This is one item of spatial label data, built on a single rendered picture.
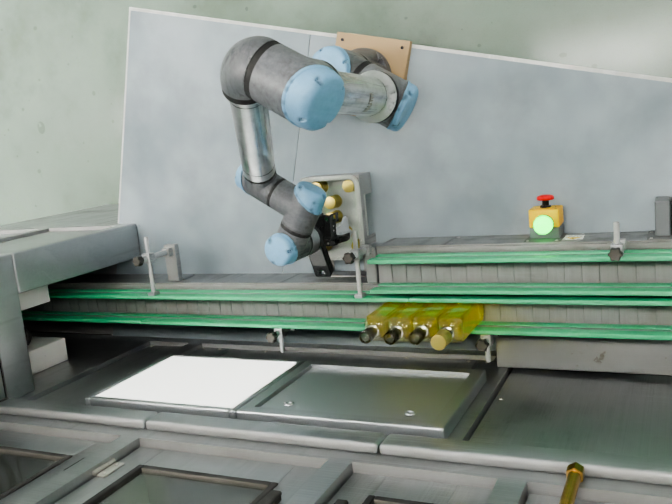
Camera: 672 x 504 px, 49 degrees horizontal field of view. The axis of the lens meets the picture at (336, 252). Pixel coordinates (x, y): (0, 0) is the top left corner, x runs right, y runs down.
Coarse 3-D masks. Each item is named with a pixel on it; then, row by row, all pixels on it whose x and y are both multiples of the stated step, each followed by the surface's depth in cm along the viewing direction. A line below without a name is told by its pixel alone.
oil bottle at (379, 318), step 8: (384, 304) 181; (392, 304) 180; (400, 304) 179; (376, 312) 174; (384, 312) 173; (392, 312) 173; (368, 320) 170; (376, 320) 169; (384, 320) 169; (384, 328) 169
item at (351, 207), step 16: (336, 176) 193; (352, 176) 191; (336, 192) 202; (352, 192) 200; (336, 208) 203; (352, 208) 201; (336, 224) 204; (352, 224) 202; (352, 240) 202; (336, 256) 198
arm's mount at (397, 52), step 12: (348, 36) 192; (360, 36) 191; (372, 36) 190; (348, 48) 193; (372, 48) 190; (384, 48) 189; (396, 48) 187; (408, 48) 186; (396, 60) 188; (408, 60) 187; (396, 72) 188
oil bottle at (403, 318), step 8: (408, 304) 179; (416, 304) 178; (424, 304) 177; (400, 312) 172; (408, 312) 171; (416, 312) 171; (392, 320) 167; (400, 320) 166; (408, 320) 166; (408, 328) 166
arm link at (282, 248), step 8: (280, 224) 170; (280, 232) 169; (272, 240) 168; (280, 240) 167; (288, 240) 167; (296, 240) 168; (304, 240) 169; (312, 240) 176; (272, 248) 168; (280, 248) 167; (288, 248) 166; (296, 248) 168; (304, 248) 171; (272, 256) 168; (280, 256) 167; (288, 256) 167; (296, 256) 169; (304, 256) 175; (280, 264) 168; (288, 264) 172
